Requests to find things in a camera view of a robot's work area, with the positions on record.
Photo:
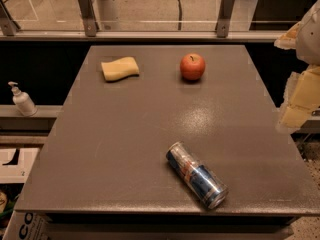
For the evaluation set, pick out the red apple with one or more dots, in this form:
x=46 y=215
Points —
x=192 y=66

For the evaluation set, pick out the metal railing bracket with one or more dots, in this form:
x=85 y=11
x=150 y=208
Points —
x=224 y=18
x=88 y=17

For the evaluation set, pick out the right metal railing bracket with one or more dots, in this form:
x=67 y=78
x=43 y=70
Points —
x=224 y=18

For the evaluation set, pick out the white cardboard box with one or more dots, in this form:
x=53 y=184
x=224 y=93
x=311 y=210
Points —
x=26 y=226

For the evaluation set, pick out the left metal railing bracket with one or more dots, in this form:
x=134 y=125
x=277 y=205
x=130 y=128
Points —
x=88 y=17

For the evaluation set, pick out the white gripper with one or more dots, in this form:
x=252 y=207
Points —
x=309 y=39

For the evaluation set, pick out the yellow sponge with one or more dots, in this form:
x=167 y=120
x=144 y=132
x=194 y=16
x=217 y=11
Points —
x=119 y=69

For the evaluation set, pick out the far left metal bracket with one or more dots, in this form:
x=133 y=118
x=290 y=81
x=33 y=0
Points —
x=7 y=25

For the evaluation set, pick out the blue silver drink can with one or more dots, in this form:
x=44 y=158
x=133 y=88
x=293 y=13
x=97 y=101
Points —
x=205 y=184

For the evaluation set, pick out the white pipe behind glass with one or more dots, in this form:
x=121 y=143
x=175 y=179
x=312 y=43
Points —
x=108 y=14

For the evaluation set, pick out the white pump dispenser bottle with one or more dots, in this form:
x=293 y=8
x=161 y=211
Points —
x=22 y=100

